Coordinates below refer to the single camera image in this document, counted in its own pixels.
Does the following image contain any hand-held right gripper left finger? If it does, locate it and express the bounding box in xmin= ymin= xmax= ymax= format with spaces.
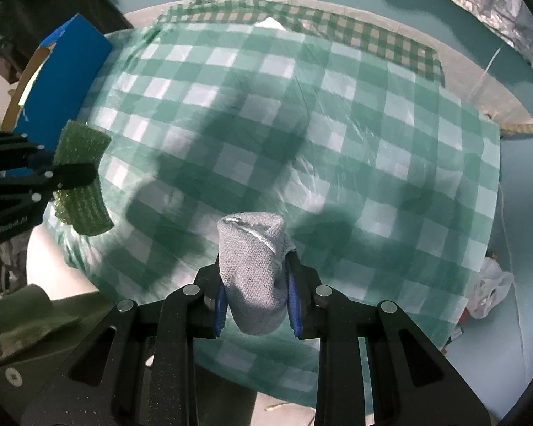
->
xmin=20 ymin=264 xmax=226 ymax=426

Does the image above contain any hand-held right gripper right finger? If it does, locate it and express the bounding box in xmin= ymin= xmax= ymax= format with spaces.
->
xmin=285 ymin=251 xmax=491 ymax=426

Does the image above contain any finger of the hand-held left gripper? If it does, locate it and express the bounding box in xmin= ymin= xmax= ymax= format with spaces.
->
xmin=0 ymin=163 xmax=97 ymax=214
xmin=0 ymin=131 xmax=58 ymax=175

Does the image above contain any green sock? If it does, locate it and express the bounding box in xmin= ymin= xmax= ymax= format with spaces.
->
xmin=53 ymin=120 xmax=114 ymax=237

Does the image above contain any grey sock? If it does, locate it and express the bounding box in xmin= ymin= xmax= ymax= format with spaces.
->
xmin=217 ymin=212 xmax=296 ymax=335

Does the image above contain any blue cardboard box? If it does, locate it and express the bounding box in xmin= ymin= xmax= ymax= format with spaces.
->
xmin=0 ymin=14 xmax=114 ymax=154

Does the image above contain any olive green cloth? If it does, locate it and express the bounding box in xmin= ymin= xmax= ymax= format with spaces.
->
xmin=0 ymin=284 xmax=116 ymax=369

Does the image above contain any green white checked tablecloth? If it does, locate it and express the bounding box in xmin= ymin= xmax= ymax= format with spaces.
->
xmin=44 ymin=22 xmax=502 ymax=409

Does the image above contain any white plastic bag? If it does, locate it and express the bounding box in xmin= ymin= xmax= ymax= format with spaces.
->
xmin=466 ymin=257 xmax=515 ymax=319

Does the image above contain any green beige checked cloth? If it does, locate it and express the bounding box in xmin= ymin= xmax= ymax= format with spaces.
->
xmin=155 ymin=0 xmax=445 ymax=85

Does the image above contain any beige rope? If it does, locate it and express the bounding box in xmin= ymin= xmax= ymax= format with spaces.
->
xmin=500 ymin=121 xmax=533 ymax=136

